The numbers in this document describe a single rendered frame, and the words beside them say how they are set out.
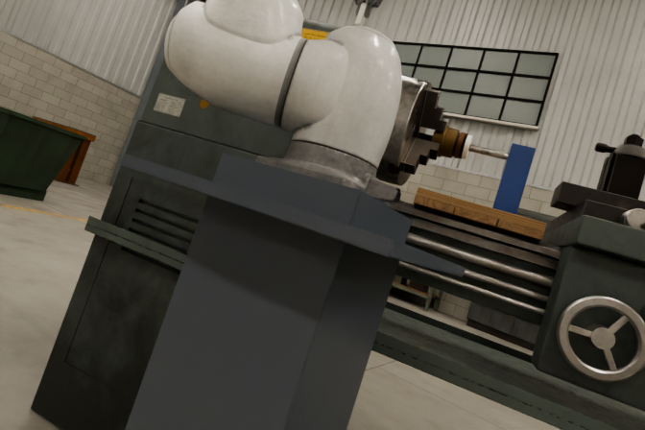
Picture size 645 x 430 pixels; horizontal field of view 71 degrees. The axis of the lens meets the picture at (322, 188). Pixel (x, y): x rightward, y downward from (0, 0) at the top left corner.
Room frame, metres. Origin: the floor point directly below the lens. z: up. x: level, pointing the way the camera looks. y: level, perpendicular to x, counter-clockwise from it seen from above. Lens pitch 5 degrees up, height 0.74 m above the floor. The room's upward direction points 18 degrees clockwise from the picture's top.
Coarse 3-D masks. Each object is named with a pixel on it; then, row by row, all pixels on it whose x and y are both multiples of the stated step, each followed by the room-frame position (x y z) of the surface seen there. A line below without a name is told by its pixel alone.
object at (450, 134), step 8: (448, 128) 1.25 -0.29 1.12; (432, 136) 1.26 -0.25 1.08; (440, 136) 1.25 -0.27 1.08; (448, 136) 1.23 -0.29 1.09; (456, 136) 1.23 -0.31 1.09; (464, 136) 1.23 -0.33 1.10; (440, 144) 1.24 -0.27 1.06; (448, 144) 1.23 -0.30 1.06; (456, 144) 1.23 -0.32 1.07; (464, 144) 1.22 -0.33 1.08; (440, 152) 1.25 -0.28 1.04; (448, 152) 1.24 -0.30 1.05; (456, 152) 1.23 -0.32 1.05
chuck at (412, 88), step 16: (416, 80) 1.24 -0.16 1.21; (400, 96) 1.18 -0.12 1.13; (416, 96) 1.17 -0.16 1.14; (400, 112) 1.16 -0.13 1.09; (416, 112) 1.21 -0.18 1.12; (400, 128) 1.16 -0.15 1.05; (416, 128) 1.34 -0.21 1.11; (400, 144) 1.17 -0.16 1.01; (384, 160) 1.22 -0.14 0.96; (400, 160) 1.21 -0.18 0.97; (384, 176) 1.27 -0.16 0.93; (400, 176) 1.28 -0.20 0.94
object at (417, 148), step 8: (416, 144) 1.25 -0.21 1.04; (424, 144) 1.25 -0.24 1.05; (432, 144) 1.25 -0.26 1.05; (408, 152) 1.24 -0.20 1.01; (416, 152) 1.24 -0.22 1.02; (424, 152) 1.23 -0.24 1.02; (432, 152) 1.24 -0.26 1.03; (408, 160) 1.22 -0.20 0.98; (416, 160) 1.22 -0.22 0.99; (424, 160) 1.24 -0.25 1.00; (392, 168) 1.24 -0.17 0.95; (400, 168) 1.25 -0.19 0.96; (408, 168) 1.23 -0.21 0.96; (416, 168) 1.23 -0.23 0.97
